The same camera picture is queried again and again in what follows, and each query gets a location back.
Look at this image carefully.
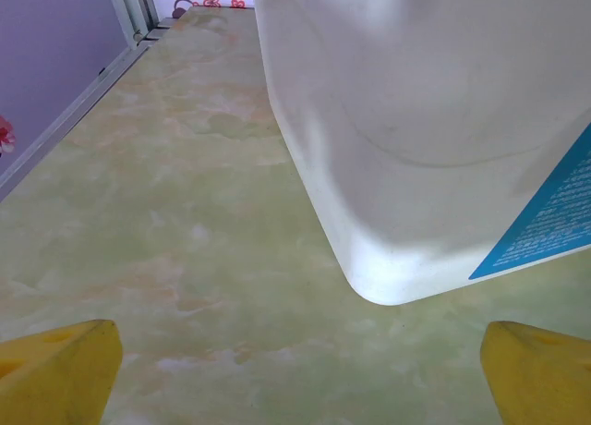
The aluminium frame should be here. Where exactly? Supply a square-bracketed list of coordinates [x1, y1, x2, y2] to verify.
[0, 0, 179, 202]

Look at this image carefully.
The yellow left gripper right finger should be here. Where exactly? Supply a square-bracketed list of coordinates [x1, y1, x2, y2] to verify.
[479, 320, 591, 425]

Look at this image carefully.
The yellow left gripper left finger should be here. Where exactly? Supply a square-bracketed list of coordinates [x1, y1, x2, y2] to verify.
[0, 319, 123, 425]

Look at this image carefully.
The white storage box blue lid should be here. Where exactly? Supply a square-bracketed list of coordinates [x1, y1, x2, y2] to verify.
[251, 0, 591, 306]

